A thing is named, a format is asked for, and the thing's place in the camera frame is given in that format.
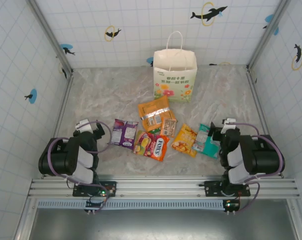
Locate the teal snack packet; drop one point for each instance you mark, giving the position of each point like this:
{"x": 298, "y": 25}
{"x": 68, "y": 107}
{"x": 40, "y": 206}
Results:
{"x": 208, "y": 148}

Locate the purple Fox's candy bag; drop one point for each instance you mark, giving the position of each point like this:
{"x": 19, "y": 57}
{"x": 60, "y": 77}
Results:
{"x": 123, "y": 133}

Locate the yellow snack bag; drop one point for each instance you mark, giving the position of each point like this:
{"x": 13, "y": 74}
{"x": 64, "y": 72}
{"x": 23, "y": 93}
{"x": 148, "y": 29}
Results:
{"x": 183, "y": 140}

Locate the small brown snack packet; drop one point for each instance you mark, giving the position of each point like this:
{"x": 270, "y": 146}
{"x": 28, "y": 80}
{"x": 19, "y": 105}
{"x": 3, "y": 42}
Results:
{"x": 168, "y": 127}

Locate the red orange Fox's candy bag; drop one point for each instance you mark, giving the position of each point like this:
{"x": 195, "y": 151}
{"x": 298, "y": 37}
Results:
{"x": 150, "y": 146}

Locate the orange snack packet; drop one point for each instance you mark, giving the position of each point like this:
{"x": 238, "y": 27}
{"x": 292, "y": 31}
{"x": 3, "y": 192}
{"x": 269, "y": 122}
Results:
{"x": 153, "y": 110}

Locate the white floral paper bag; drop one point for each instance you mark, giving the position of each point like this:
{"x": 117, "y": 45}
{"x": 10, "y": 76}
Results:
{"x": 174, "y": 75}

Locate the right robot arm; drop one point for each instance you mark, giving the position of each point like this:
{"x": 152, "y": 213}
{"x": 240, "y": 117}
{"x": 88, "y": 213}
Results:
{"x": 265, "y": 155}

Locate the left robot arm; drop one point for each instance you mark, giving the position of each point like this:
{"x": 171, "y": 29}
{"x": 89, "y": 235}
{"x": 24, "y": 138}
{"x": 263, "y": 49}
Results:
{"x": 56, "y": 157}

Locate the left circuit board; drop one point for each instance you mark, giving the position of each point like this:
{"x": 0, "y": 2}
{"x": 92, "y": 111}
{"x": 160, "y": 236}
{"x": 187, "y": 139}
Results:
{"x": 95, "y": 203}

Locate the circuit board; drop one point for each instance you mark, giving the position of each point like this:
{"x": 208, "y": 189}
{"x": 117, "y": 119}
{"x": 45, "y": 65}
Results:
{"x": 95, "y": 203}
{"x": 231, "y": 205}

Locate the right circuit board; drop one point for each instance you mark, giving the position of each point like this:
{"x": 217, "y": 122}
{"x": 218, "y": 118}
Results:
{"x": 231, "y": 205}

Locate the grey metal panel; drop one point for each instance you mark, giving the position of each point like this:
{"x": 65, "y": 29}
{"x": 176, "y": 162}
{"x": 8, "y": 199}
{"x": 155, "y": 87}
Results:
{"x": 160, "y": 225}

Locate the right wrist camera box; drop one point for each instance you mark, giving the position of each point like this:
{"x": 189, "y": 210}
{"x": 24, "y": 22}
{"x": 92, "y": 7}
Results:
{"x": 228, "y": 125}

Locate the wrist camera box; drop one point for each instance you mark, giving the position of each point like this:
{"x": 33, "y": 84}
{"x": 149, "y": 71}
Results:
{"x": 83, "y": 124}
{"x": 228, "y": 125}

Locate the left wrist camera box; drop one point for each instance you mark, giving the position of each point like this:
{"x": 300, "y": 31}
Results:
{"x": 83, "y": 124}

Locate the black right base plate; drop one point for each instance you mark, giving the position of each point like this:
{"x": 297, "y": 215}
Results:
{"x": 211, "y": 187}

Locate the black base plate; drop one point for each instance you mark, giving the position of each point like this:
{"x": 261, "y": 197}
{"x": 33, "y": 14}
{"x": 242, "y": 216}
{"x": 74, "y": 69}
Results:
{"x": 108, "y": 186}
{"x": 211, "y": 187}

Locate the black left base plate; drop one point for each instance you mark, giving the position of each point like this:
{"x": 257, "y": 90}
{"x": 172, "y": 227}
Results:
{"x": 108, "y": 186}

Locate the aluminium mounting rail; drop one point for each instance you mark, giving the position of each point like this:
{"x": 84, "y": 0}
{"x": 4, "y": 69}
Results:
{"x": 160, "y": 186}

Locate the aluminium frame post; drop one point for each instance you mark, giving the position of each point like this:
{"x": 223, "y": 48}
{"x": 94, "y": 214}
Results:
{"x": 268, "y": 35}
{"x": 51, "y": 37}

